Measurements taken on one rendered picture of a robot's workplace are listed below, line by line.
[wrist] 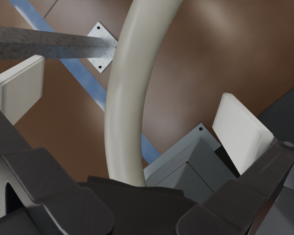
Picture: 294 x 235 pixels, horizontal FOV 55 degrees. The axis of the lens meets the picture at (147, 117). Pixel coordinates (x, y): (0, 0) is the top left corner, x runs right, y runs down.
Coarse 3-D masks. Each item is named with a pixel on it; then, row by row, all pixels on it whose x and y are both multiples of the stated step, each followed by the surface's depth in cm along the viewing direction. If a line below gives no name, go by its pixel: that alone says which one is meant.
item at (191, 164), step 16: (176, 144) 155; (192, 144) 144; (208, 144) 150; (160, 160) 160; (176, 160) 137; (192, 160) 119; (208, 160) 134; (160, 176) 132; (176, 176) 104; (192, 176) 108; (208, 176) 120; (224, 176) 136; (192, 192) 99; (208, 192) 109
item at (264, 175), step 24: (288, 144) 14; (264, 168) 11; (288, 168) 12; (216, 192) 8; (240, 192) 9; (264, 192) 10; (192, 216) 7; (216, 216) 7; (240, 216) 7; (264, 216) 12
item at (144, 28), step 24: (144, 0) 18; (168, 0) 18; (144, 24) 18; (168, 24) 19; (120, 48) 19; (144, 48) 19; (120, 72) 20; (144, 72) 20; (120, 96) 20; (144, 96) 21; (120, 120) 21; (120, 144) 22; (120, 168) 23
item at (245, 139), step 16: (224, 96) 20; (224, 112) 20; (240, 112) 17; (224, 128) 19; (240, 128) 17; (256, 128) 15; (224, 144) 19; (240, 144) 17; (256, 144) 15; (240, 160) 16
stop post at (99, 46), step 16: (0, 32) 90; (16, 32) 97; (32, 32) 105; (48, 32) 115; (96, 32) 156; (0, 48) 88; (16, 48) 95; (32, 48) 101; (48, 48) 110; (64, 48) 119; (80, 48) 131; (96, 48) 144; (112, 48) 155; (96, 64) 160
